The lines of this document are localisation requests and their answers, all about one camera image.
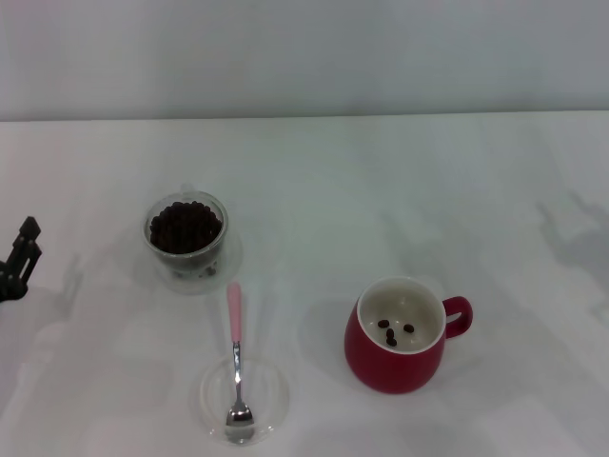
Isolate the pink handled metal spoon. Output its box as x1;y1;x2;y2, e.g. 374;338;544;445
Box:
225;282;255;428

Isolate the red ceramic mug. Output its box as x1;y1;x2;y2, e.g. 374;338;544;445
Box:
344;274;475;395

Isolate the coffee bean pile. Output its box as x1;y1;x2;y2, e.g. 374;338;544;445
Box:
149;201;224;254

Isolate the clear shallow glass dish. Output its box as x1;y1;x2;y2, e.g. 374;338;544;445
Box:
197;354;291;447

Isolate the clear double-wall glass cup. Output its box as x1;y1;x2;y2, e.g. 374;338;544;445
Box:
140;183;244;294

